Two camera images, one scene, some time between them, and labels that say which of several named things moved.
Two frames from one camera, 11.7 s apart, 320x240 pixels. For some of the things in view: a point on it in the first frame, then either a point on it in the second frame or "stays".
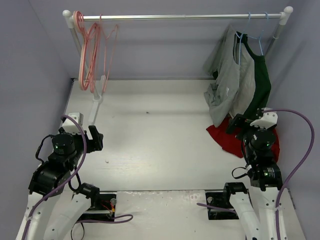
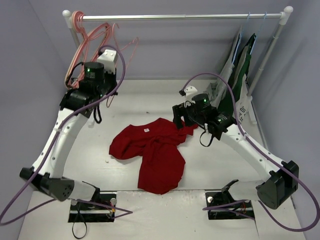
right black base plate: [220, 199] stays
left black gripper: [92, 140] to [110, 81]
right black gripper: [240, 122] to [179, 114]
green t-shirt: [262, 86] to [240, 68]
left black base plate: [104, 208] stays
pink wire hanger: [106, 39] to [131, 41]
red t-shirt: [230, 143] to [159, 143]
